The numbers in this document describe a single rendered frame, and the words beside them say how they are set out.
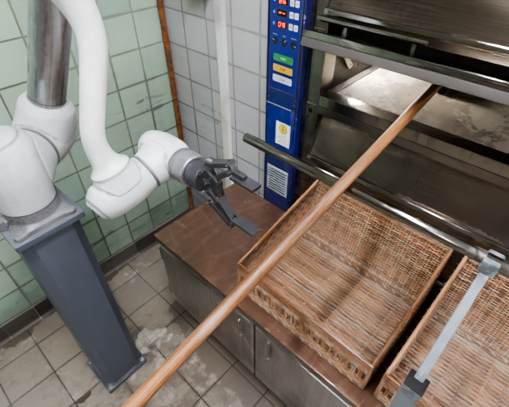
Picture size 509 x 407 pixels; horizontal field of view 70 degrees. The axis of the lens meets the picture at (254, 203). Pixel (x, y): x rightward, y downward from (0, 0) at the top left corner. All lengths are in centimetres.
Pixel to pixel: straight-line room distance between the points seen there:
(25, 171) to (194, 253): 74
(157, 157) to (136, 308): 133
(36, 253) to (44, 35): 60
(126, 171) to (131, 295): 138
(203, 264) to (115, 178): 71
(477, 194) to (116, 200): 103
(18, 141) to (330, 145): 100
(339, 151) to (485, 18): 60
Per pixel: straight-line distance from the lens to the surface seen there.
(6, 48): 168
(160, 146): 98
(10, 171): 112
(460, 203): 130
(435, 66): 101
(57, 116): 123
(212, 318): 79
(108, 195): 94
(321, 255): 156
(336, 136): 141
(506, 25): 110
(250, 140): 112
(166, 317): 210
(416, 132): 125
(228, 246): 158
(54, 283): 136
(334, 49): 112
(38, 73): 118
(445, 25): 112
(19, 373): 222
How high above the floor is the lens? 176
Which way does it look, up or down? 42 degrees down
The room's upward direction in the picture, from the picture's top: straight up
